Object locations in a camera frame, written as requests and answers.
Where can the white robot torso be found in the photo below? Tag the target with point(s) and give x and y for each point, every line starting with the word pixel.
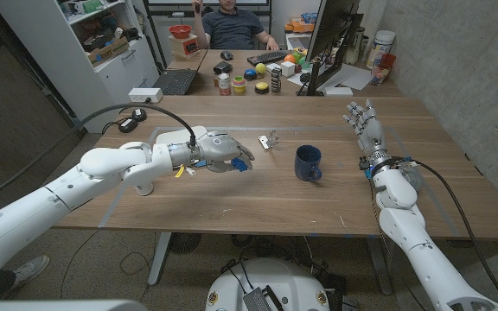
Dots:
pixel 275 281

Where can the grey sneaker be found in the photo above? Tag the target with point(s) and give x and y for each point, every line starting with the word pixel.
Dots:
pixel 28 268

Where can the blue spiky stress ball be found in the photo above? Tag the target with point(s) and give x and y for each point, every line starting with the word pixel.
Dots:
pixel 239 165

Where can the red white can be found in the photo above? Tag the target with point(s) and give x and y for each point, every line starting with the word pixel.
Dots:
pixel 224 84

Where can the yellow ball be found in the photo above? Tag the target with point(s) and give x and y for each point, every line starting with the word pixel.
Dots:
pixel 260 68

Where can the black keyboard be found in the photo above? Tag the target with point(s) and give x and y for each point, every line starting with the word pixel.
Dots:
pixel 268 57

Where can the black power adapter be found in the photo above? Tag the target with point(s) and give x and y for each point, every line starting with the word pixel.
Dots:
pixel 127 125
pixel 138 114

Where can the black pouch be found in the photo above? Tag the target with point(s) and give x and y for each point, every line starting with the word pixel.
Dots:
pixel 222 67

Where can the white canister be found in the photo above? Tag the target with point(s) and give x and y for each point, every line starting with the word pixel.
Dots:
pixel 381 45

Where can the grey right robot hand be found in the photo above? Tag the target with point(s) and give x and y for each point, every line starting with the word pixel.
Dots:
pixel 371 130

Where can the grey table leg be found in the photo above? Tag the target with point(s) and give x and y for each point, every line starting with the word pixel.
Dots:
pixel 378 263
pixel 159 259

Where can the white paper sheets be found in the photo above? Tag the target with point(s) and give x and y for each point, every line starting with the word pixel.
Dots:
pixel 355 78

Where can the red bowl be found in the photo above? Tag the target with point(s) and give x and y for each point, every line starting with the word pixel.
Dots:
pixel 180 31

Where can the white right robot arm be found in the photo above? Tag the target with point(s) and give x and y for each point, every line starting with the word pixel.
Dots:
pixel 409 224

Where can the white paper plate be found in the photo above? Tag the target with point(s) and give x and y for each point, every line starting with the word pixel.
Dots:
pixel 175 136

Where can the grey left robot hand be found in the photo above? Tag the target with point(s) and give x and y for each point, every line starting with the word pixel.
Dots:
pixel 218 147

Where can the white cube box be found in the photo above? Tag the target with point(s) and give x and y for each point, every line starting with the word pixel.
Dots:
pixel 287 68

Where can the grey duct tape roll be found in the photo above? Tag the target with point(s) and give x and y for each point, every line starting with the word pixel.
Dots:
pixel 416 178

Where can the blue dome button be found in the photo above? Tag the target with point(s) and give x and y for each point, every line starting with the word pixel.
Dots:
pixel 250 74

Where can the yellow dome button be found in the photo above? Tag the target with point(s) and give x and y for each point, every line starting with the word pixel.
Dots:
pixel 261 87

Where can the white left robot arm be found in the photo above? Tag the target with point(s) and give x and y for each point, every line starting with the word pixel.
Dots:
pixel 37 211

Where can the small flat white box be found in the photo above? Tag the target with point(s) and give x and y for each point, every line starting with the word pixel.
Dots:
pixel 338 91

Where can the seated person dark polo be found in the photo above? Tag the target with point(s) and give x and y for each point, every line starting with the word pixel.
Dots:
pixel 234 28

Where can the white shelf cabinet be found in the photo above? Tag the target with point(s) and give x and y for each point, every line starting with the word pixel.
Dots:
pixel 54 47

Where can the black computer monitor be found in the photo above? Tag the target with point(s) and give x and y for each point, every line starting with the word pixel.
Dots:
pixel 331 26

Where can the dark blue mug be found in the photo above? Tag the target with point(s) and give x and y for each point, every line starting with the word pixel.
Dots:
pixel 307 163

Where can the orange ball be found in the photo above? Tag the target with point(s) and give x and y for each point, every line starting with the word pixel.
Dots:
pixel 289 58

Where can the colourful stacked cups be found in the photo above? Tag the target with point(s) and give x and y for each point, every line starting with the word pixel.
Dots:
pixel 238 84

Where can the cardboard box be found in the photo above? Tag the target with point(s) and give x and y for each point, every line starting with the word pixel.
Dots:
pixel 108 51

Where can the black white cube stack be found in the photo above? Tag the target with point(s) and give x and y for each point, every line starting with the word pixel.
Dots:
pixel 276 79

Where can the black round floor fan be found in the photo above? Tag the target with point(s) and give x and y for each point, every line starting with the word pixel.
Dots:
pixel 184 242

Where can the orange toy crate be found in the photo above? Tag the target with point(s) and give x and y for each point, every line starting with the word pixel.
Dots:
pixel 299 26

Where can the white box red print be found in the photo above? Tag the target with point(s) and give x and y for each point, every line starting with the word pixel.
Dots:
pixel 184 46

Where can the black laptop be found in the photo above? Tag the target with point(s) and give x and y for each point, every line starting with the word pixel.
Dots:
pixel 175 81

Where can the black computer mouse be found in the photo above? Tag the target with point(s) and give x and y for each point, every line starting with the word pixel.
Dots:
pixel 226 55

